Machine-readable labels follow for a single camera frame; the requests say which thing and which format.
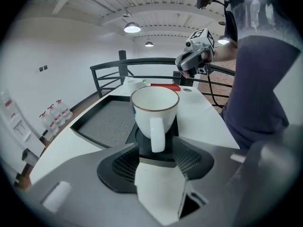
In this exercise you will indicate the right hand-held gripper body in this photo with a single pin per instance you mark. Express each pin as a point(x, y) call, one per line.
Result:
point(203, 38)

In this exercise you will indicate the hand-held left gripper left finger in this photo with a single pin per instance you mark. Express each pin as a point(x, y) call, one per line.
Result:
point(82, 185)

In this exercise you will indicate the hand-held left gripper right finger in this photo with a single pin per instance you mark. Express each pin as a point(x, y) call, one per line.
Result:
point(220, 185)

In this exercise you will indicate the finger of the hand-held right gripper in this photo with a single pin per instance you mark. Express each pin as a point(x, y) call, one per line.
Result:
point(189, 60)

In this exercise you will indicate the plain white cup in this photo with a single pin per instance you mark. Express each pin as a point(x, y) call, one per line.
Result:
point(133, 84)

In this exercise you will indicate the white cup with brown rim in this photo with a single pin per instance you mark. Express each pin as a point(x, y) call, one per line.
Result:
point(154, 117)

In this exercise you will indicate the person's right forearm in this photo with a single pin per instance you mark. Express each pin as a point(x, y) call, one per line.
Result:
point(225, 53)

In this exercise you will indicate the pendant ceiling lamp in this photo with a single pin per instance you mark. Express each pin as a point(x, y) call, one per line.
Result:
point(149, 44)
point(132, 28)
point(223, 40)

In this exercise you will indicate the round grey desk grommet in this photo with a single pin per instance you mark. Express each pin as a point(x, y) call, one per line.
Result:
point(187, 90)

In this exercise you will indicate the red flat box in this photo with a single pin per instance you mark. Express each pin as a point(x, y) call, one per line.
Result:
point(168, 87)

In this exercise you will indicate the black metal railing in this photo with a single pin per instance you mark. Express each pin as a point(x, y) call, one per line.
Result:
point(142, 61)

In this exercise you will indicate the clear plastic bag yellow-green print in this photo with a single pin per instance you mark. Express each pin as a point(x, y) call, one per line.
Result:
point(144, 81)

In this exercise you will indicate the grey trash bin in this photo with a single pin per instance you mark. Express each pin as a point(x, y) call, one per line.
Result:
point(29, 155)

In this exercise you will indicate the black square tray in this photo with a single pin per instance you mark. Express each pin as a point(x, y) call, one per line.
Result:
point(106, 122)

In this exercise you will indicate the clear water bottle red label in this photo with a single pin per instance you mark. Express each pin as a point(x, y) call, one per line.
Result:
point(65, 110)
point(48, 125)
point(57, 117)

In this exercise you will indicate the person's dark feather-print shirt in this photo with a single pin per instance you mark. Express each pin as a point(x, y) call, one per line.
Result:
point(258, 84)

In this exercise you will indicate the white water dispenser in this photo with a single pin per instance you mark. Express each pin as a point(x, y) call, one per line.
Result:
point(16, 126)

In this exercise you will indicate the black wall switches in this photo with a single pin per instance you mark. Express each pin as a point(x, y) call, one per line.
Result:
point(43, 68)

